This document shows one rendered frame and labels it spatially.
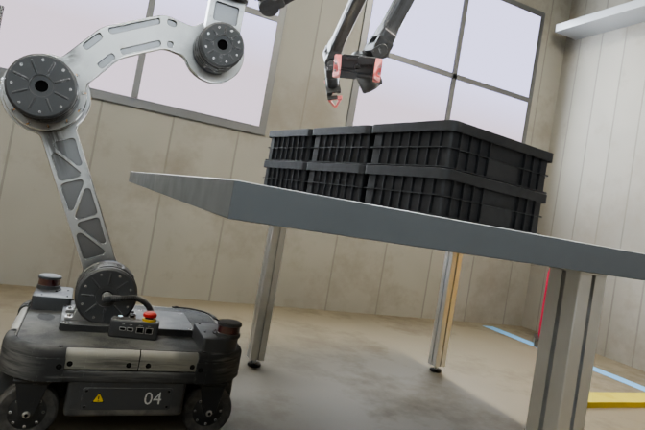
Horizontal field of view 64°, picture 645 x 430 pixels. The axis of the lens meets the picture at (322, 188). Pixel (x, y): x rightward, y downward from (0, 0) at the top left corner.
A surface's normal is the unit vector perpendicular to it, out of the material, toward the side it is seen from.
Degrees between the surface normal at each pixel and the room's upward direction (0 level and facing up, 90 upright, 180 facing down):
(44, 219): 90
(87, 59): 90
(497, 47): 90
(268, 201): 90
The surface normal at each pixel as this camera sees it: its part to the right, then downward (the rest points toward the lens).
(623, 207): -0.90, -0.17
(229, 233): 0.40, 0.04
